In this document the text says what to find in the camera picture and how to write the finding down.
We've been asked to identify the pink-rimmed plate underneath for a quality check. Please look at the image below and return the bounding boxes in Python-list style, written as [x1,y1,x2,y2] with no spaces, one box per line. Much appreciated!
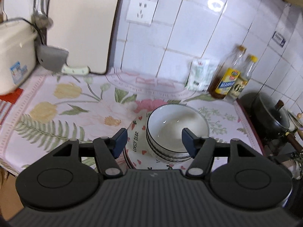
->
[123,148,134,169]

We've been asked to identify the large white ribbed bowl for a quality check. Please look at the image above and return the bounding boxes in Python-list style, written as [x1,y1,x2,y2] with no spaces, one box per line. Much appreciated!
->
[146,104,209,153]

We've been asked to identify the floral tablecloth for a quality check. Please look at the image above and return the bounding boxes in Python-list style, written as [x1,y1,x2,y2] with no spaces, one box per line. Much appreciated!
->
[1,70,260,175]

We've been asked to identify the black wok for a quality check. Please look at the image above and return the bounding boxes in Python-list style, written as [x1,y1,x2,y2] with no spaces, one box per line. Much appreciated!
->
[239,92,302,153]

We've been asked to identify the oil bottle yellow label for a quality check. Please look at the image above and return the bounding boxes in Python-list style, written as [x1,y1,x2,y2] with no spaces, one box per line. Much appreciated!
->
[208,45,247,100]

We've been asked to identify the vinegar bottle yellow cap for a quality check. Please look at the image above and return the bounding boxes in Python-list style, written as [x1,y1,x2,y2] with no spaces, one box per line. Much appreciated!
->
[226,54,258,102]

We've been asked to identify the white plastic seasoning bag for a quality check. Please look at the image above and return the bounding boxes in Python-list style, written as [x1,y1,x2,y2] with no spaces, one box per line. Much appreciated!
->
[185,59,218,92]

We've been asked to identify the cardboard box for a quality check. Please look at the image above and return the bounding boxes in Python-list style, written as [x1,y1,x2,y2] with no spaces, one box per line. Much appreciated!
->
[0,168,24,220]

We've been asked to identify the cream rice cooker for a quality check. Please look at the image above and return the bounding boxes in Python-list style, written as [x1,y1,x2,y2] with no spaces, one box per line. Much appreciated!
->
[0,20,37,95]

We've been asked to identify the cream cutting board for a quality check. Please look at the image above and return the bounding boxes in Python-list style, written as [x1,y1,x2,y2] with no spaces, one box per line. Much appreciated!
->
[47,0,119,74]

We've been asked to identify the hanging metal ladles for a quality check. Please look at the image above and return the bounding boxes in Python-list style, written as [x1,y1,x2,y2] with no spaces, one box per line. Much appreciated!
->
[31,0,53,29]

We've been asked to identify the cleaver with cream handle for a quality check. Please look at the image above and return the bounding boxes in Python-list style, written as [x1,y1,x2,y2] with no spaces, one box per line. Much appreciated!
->
[36,45,90,76]

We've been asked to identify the blue wall sticker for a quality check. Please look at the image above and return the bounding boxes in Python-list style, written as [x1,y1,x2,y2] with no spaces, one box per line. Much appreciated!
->
[272,31,286,48]

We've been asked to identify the white wall socket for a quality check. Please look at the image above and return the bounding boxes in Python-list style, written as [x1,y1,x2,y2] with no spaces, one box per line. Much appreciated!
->
[126,0,158,27]

